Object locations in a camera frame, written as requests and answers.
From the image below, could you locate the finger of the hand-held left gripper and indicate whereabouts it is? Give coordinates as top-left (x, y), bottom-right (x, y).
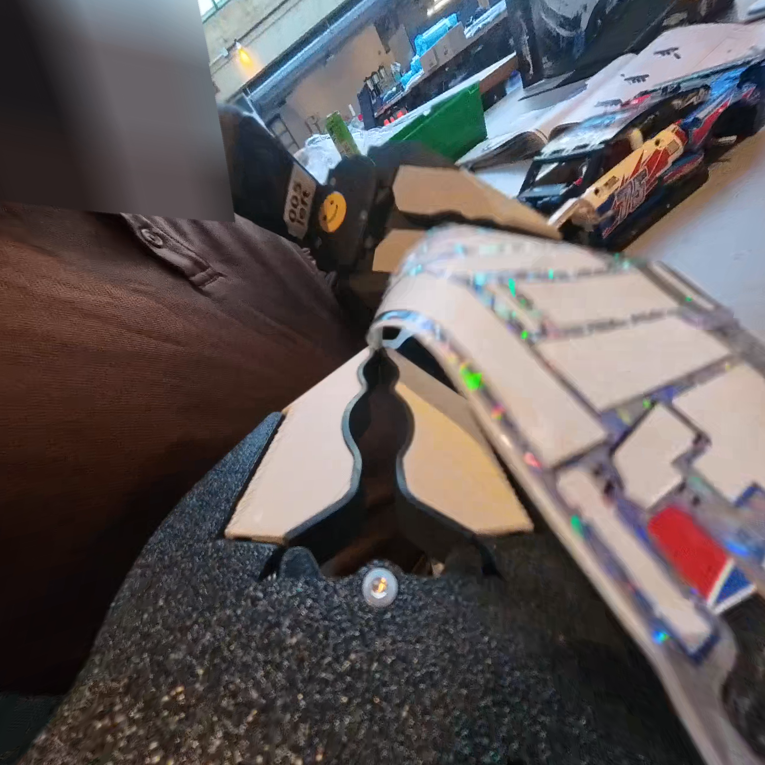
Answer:
top-left (390, 165), bottom-right (564, 241)
top-left (372, 229), bottom-right (432, 275)

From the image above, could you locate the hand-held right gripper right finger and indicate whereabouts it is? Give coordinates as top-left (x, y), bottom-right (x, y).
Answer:
top-left (382, 353), bottom-right (534, 537)

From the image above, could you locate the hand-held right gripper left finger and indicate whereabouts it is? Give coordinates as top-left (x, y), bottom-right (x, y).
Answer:
top-left (225, 348), bottom-right (383, 546)

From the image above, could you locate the holographic sticker sheet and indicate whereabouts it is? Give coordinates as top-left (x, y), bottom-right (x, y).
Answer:
top-left (366, 224), bottom-right (765, 765)

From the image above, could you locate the green can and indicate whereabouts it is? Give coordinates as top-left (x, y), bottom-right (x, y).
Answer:
top-left (326, 114), bottom-right (363, 159)

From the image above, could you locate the green plastic bin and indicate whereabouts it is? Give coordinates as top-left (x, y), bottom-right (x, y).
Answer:
top-left (388, 84), bottom-right (488, 162)

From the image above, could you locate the red toy brick race car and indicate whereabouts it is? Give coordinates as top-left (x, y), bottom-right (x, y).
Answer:
top-left (517, 57), bottom-right (765, 252)

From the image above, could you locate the open instruction booklet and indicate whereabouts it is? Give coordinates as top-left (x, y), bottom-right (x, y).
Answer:
top-left (457, 24), bottom-right (765, 171)

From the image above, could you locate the black toy car box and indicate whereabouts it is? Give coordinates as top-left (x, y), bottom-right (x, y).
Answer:
top-left (514, 0), bottom-right (664, 84)

